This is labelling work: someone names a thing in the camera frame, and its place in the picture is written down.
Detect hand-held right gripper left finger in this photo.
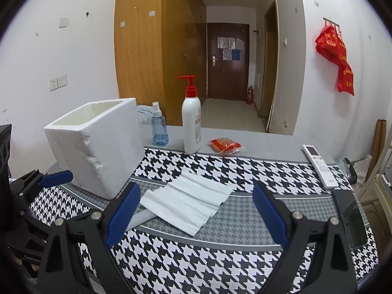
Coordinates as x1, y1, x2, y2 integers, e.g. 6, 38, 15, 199
37, 182, 142, 294

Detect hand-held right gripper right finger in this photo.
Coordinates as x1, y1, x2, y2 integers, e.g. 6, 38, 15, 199
252, 183, 357, 294

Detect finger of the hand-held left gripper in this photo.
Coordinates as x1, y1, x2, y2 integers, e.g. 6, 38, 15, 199
12, 171, 74, 197

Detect white foam box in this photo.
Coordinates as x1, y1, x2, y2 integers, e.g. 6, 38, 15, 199
44, 98, 146, 199

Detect white paper tissue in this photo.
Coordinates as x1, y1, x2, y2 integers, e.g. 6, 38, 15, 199
140, 171, 233, 237

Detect white remote control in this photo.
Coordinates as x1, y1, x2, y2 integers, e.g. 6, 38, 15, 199
302, 144, 340, 189

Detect houndstooth tablecloth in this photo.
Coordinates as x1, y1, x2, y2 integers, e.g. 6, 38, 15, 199
27, 146, 380, 294

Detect black smartphone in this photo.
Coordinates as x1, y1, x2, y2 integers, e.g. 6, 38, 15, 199
331, 189, 368, 250

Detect red snack packet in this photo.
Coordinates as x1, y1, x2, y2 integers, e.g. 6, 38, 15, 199
208, 137, 245, 157

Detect blue spray bottle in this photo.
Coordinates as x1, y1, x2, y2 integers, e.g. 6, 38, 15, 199
151, 101, 170, 147

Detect blue-grey cloth cover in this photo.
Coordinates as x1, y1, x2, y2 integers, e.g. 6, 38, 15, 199
136, 104, 166, 126

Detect white pump bottle red cap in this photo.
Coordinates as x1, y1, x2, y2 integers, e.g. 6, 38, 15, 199
178, 75, 202, 155

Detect leaning wooden boards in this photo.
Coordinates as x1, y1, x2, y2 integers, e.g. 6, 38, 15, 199
366, 118, 388, 185

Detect dark brown entrance door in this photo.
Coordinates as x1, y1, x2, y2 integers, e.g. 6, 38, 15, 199
207, 22, 249, 101

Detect wooden side door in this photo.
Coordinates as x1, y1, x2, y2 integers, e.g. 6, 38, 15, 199
260, 0, 279, 127

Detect wooden wardrobe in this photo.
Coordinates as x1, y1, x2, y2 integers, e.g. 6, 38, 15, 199
115, 0, 208, 127

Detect paper notices on door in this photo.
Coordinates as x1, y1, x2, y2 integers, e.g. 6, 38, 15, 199
217, 36, 241, 61

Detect red plastic bag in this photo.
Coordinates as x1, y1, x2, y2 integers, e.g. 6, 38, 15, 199
315, 24, 355, 96

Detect metal wall hook rack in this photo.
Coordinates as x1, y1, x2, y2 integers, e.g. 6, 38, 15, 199
323, 17, 342, 33

